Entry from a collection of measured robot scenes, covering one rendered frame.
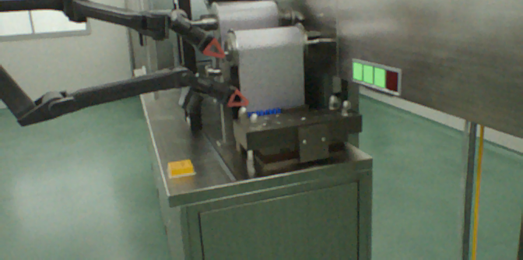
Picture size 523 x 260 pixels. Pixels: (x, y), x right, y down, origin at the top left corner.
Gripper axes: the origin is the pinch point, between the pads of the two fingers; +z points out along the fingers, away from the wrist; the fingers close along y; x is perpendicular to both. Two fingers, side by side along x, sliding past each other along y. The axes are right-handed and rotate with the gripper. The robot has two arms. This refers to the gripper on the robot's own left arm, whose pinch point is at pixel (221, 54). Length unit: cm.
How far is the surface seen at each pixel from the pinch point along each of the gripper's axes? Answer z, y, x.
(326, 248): 57, 35, -32
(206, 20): -5.2, -24.6, 6.9
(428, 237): 177, -32, -18
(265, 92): 19.0, 5.5, -1.6
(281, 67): 18.6, 4.9, 8.5
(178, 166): 3.8, 18.5, -36.0
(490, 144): 291, -131, 71
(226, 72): 5.6, -2.4, -4.1
